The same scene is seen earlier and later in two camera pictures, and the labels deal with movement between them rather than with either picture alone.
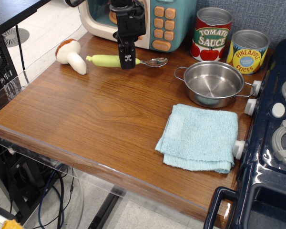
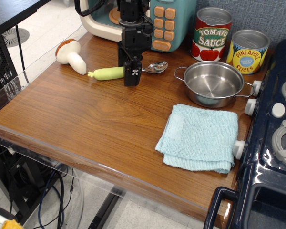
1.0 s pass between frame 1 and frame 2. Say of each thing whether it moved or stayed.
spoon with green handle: moved
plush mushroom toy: stayed
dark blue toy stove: stayed
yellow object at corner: stayed
